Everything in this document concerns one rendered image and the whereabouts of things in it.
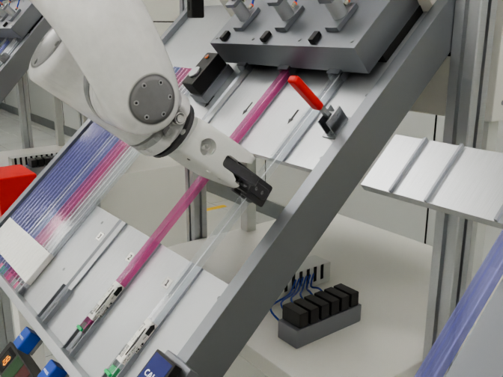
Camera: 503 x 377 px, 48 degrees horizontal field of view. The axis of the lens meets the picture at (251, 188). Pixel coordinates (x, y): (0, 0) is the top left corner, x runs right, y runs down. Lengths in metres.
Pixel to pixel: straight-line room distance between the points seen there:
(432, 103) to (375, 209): 1.94
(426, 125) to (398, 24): 1.88
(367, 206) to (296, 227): 2.31
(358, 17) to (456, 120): 0.20
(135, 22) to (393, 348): 0.72
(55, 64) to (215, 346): 0.35
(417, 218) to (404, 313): 1.68
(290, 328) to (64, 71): 0.60
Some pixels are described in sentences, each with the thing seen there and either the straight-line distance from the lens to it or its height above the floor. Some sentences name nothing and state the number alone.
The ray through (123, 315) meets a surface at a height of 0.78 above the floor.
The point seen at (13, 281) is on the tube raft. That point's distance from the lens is 1.05.
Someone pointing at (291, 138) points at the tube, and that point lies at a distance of 0.78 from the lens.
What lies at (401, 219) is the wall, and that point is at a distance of 2.86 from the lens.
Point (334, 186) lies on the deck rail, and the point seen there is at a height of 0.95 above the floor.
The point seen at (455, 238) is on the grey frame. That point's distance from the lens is 0.89.
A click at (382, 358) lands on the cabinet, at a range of 1.00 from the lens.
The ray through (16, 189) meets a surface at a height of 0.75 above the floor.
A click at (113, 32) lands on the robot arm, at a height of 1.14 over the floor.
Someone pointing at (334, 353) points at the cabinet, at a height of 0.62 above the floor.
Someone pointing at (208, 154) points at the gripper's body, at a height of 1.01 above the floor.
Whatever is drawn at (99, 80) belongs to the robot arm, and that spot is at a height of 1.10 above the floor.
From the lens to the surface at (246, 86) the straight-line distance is 0.97.
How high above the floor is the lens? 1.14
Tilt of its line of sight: 16 degrees down
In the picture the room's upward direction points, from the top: straight up
